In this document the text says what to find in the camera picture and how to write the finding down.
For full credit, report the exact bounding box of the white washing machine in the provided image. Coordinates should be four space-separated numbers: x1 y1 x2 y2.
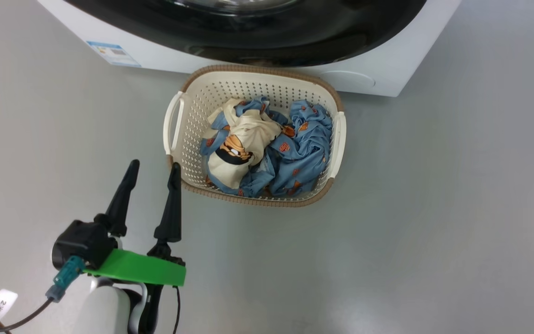
38 0 462 97

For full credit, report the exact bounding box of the blue energy label sticker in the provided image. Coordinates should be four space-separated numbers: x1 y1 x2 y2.
86 41 142 68

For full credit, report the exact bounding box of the thin black left gripper cable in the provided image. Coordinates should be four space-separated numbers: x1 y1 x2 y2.
172 286 181 334

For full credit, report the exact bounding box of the blue cartoon print garment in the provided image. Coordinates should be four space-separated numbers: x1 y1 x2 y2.
201 95 333 198

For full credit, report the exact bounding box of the black left camera cable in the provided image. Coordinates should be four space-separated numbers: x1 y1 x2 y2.
0 297 55 334

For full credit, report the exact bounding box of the teal left camera connector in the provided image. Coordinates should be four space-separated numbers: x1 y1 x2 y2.
45 256 85 302

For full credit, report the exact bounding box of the cream printed garment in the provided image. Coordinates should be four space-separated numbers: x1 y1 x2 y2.
202 97 283 190

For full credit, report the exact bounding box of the cream perforated laundry basket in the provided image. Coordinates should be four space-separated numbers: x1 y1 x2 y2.
163 64 347 208

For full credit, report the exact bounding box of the black round washer door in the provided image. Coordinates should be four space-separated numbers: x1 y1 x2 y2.
63 0 428 67

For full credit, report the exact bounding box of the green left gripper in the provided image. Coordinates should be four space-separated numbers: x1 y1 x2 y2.
84 159 187 334

